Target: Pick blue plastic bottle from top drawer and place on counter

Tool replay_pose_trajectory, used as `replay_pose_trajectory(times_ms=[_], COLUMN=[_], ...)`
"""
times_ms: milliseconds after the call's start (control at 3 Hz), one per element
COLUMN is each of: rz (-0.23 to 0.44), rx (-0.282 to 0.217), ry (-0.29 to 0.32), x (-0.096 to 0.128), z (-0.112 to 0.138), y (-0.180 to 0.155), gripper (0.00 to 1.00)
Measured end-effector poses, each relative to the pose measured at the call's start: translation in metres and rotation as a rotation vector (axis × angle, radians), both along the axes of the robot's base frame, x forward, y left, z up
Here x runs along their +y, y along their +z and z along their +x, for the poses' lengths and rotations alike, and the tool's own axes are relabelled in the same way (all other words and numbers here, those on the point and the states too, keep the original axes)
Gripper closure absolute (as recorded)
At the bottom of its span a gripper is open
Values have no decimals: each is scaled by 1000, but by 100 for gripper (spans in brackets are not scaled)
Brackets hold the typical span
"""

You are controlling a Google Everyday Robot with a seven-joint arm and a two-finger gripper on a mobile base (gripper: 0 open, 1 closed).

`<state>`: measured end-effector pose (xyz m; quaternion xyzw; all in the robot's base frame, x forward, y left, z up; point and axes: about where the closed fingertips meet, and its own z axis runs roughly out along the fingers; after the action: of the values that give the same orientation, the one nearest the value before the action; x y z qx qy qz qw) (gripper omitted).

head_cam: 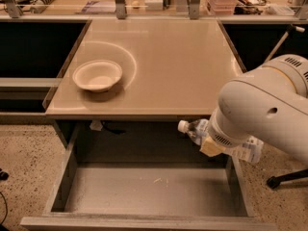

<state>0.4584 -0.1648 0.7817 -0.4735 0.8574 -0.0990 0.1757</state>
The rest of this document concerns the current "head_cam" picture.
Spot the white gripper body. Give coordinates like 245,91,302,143
208,109,248,147

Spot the purple book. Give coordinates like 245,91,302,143
81,1,116,13

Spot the grey cabinet counter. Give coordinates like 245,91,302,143
42,18,248,122

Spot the white stick with black tip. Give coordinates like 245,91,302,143
265,24,305,63

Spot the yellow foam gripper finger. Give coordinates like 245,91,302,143
200,136,225,157

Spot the grey open top drawer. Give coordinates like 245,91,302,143
21,122,277,231

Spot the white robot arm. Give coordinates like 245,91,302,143
200,54,308,165

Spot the black coiled tool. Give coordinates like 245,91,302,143
30,0,55,13

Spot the black office chair base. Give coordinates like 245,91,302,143
267,169,308,189

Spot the white paper bowl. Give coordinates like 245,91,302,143
72,60,122,92

